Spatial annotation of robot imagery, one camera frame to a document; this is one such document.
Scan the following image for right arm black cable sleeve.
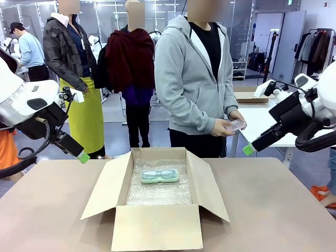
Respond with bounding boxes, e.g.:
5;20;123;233
295;119;336;153

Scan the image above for black clothes rack with coats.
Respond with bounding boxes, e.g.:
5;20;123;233
292;28;336;79

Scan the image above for white shoe rack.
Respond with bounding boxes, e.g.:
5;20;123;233
232;60;248;81

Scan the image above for person's left hand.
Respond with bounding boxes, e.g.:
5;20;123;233
227;110;248;130

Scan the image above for person in grey hoodie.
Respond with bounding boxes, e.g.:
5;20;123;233
154;0;248;159

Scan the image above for person's right hand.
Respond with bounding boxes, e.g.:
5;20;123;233
209;119;236;138

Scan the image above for arm black cable sleeve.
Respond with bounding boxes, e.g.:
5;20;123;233
295;119;336;153
0;118;51;180

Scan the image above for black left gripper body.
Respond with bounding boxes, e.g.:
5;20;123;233
25;101;66;144

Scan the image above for person in blue jeans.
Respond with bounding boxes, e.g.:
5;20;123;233
319;146;336;208

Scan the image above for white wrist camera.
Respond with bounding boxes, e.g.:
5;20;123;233
59;88;85;104
254;80;277;97

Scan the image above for small cardboard box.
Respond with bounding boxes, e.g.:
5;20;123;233
233;87;277;103

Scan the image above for mint green glasses case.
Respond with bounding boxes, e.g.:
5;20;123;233
141;169;180;184

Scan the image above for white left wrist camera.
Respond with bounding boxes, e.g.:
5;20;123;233
59;88;85;104

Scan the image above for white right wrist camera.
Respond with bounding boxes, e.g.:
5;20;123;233
254;80;277;97

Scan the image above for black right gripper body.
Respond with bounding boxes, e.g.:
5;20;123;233
269;90;310;135

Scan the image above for left arm black cable sleeve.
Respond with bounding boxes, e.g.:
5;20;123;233
0;118;51;180

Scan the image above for pink glasses case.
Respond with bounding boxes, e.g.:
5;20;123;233
224;119;247;132

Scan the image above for large cardboard box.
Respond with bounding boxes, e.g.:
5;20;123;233
80;146;230;252

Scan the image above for mannequin dark jacket orange skirt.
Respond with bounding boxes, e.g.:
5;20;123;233
0;128;21;173

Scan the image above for mannequin camo jacket yellow skirt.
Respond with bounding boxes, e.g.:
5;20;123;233
43;0;106;159

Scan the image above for clear bubble wrap sheet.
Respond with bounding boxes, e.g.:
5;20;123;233
125;158;194;206

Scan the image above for black tripod stand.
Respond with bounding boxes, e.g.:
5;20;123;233
261;30;279;83

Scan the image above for dark-framed glasses in green case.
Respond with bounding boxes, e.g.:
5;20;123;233
143;170;177;181

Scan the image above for grey open door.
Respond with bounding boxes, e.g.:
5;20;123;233
271;10;307;84

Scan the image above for mannequin with dark red garment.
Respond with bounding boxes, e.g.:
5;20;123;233
93;0;156;148

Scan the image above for person in light blue shirt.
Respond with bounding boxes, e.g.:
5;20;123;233
9;22;50;82

